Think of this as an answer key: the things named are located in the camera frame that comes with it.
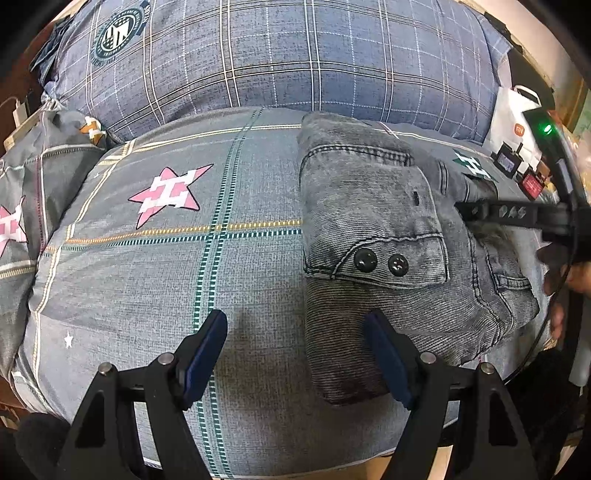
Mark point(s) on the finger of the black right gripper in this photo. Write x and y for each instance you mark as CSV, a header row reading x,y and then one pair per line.
x,y
514,213

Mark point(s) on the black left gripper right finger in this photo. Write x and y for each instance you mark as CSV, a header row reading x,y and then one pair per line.
x,y
471,409

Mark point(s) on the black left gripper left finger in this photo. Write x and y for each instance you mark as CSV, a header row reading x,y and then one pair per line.
x,y
103,441

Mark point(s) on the white paper shopping bag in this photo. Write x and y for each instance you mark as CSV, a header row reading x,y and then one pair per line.
x,y
508,125

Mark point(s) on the blue plaid pillow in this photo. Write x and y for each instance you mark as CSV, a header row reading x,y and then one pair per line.
x,y
136,65

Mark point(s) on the grey denim pants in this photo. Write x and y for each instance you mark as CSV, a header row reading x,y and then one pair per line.
x,y
381,230

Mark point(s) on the grey star patterned quilt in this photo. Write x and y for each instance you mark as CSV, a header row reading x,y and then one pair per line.
x,y
116,252

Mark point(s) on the person right hand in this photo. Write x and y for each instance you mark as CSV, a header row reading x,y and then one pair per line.
x,y
562,276

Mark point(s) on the black blue small box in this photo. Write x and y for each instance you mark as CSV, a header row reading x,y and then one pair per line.
x,y
508,160

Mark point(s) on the black red small box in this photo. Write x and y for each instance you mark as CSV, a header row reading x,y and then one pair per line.
x,y
531,184

